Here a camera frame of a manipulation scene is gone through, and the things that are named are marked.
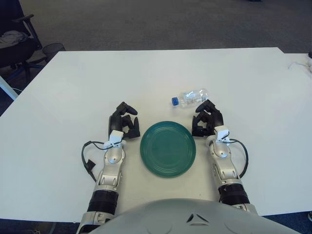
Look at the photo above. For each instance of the white desk panel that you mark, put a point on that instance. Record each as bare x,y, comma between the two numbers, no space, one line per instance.
7,86

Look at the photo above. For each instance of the grey robot torso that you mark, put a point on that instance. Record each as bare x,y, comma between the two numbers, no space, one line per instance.
195,219

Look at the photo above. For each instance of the black office chair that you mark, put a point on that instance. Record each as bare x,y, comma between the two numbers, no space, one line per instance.
14,53

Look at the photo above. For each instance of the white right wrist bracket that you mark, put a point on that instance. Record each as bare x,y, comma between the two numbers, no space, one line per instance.
221,132

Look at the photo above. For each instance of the black mesh wastebasket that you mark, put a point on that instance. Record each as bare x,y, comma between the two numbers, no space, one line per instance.
52,50

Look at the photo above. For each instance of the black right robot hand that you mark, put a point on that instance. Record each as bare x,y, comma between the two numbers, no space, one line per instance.
215,117

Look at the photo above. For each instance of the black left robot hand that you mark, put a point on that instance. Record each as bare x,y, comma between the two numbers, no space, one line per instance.
117,122

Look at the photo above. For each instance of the clear plastic water bottle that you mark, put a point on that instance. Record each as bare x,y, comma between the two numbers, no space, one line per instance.
192,97

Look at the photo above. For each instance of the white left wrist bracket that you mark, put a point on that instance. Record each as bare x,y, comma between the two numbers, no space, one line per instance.
115,136

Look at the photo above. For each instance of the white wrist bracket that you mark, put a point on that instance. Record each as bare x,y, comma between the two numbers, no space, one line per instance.
115,136
221,132

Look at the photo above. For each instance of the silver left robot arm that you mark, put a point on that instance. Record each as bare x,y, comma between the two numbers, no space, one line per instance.
109,180

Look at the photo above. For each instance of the green round plate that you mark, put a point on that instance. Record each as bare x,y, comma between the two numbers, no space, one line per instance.
168,151

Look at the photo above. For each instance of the white crumpled cloth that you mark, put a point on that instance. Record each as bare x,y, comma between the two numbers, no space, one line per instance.
11,37

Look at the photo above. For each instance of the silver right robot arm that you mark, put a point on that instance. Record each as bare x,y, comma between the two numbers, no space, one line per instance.
226,175

